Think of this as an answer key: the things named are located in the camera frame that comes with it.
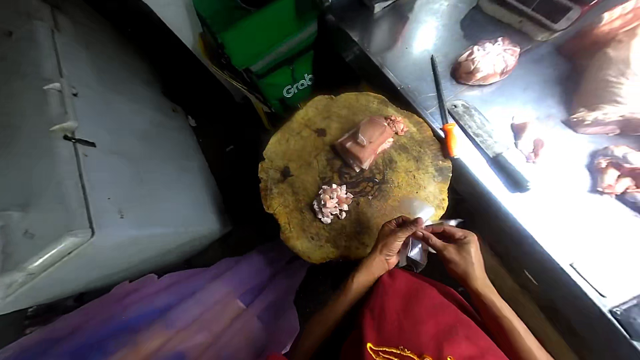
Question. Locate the person's left forearm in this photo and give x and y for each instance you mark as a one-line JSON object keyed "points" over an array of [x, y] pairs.
{"points": [[345, 299]]}

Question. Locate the person's left hand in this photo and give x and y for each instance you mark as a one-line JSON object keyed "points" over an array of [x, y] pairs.
{"points": [[389, 245]]}

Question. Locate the grey weighing scale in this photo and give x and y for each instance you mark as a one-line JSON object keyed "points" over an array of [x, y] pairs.
{"points": [[532, 17]]}

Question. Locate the person's left thumb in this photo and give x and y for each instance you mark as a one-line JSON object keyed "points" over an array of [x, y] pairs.
{"points": [[409, 228]]}

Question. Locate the person's right index finger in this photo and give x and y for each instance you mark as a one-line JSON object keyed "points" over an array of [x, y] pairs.
{"points": [[442, 229]]}

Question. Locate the person's right thumb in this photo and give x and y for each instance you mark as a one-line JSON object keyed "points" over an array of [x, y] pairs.
{"points": [[429, 239]]}

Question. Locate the pile of diced meat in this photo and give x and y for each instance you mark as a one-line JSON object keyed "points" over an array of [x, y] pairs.
{"points": [[332, 200]]}

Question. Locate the green delivery bag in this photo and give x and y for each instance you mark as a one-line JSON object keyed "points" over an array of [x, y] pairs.
{"points": [[275, 45]]}

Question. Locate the person's right fingers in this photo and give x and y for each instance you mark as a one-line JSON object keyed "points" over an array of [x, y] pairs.
{"points": [[423, 234]]}

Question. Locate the round wooden chopping block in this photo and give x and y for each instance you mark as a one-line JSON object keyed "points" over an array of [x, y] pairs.
{"points": [[310, 175]]}

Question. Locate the clear plastic bag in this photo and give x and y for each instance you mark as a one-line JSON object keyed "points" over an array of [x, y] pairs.
{"points": [[416, 253]]}

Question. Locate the person's body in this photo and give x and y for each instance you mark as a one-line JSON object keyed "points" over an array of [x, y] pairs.
{"points": [[430, 320]]}

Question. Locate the person's right hand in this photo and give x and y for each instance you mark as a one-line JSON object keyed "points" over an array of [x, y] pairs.
{"points": [[465, 250]]}

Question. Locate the large bag of meat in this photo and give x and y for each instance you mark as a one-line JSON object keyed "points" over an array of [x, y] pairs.
{"points": [[607, 82]]}

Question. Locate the small piece of meat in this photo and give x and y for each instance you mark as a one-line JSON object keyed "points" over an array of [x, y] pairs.
{"points": [[528, 141]]}

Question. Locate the black object with grey edge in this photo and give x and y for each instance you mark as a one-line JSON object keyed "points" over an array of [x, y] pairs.
{"points": [[628, 317]]}

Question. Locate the bagged round meat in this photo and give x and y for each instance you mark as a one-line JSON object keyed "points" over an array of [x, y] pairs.
{"points": [[486, 62]]}

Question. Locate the small minced meat clump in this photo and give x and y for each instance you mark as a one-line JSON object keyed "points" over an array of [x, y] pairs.
{"points": [[397, 125]]}

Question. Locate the large grey chest box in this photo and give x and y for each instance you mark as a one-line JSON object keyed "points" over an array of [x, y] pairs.
{"points": [[145, 190]]}

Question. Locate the reddish meat chunk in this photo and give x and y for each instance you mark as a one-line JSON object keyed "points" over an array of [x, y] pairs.
{"points": [[617, 172]]}

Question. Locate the bagged pink meat block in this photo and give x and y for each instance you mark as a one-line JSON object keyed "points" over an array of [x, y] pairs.
{"points": [[362, 145]]}

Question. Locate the metal table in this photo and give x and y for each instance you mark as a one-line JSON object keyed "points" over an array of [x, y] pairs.
{"points": [[545, 220]]}

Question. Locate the person's left fingers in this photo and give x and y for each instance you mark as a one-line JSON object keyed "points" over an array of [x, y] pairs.
{"points": [[398, 220]]}

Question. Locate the person's right forearm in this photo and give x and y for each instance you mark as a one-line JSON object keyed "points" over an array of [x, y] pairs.
{"points": [[505, 316]]}

